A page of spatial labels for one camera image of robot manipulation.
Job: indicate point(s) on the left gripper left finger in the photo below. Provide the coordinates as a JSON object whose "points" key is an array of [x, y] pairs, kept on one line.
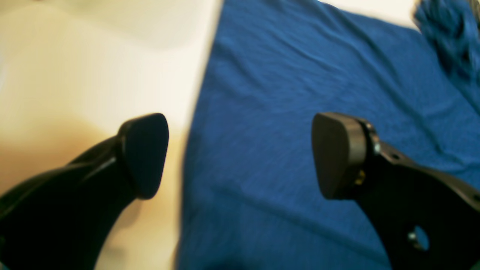
{"points": [[60, 219]]}

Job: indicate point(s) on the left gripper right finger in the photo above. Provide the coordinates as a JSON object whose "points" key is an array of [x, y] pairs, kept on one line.
{"points": [[426, 219]]}

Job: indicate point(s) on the dark blue t-shirt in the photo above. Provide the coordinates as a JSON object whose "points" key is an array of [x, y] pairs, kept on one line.
{"points": [[250, 198]]}

